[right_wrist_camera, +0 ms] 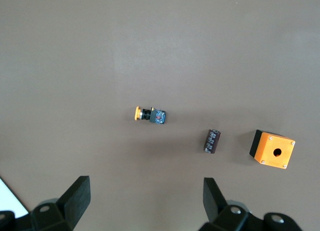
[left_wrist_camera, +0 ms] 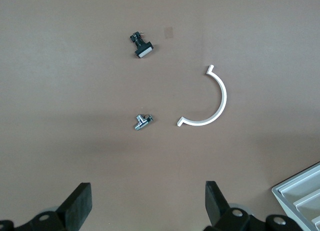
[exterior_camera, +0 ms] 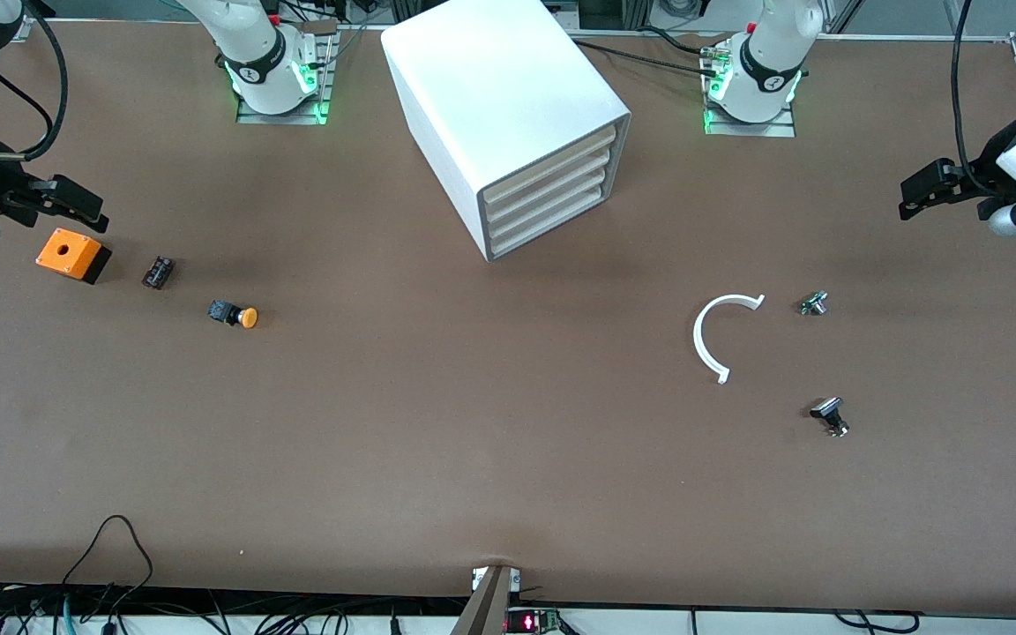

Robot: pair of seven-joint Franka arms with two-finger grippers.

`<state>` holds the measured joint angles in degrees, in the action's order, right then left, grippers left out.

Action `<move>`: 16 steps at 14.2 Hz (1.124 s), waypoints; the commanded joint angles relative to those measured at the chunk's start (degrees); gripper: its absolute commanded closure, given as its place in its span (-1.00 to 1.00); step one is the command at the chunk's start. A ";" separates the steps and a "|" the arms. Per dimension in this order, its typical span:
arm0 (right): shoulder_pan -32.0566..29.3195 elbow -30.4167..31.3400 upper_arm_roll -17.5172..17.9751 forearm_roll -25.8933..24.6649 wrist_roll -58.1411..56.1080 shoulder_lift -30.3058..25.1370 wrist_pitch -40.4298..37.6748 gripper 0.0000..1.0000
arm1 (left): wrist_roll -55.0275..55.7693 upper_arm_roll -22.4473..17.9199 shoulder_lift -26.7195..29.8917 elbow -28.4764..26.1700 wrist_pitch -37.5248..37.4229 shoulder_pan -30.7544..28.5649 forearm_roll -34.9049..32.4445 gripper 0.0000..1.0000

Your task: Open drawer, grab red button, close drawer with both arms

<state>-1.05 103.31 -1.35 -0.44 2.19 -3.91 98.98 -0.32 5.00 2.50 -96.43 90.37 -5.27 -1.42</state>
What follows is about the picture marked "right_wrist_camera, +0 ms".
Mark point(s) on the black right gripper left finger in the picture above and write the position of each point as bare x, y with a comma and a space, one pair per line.
72, 203

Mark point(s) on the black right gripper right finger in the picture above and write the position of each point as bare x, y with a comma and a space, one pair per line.
217, 206

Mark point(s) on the white drawer cabinet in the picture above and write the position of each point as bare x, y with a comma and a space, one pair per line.
10, 201

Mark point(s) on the orange cap push button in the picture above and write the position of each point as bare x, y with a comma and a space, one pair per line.
137, 113

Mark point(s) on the small black contact block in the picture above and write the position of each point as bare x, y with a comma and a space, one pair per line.
212, 141

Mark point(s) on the orange box with hole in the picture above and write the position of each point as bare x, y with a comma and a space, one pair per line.
275, 151

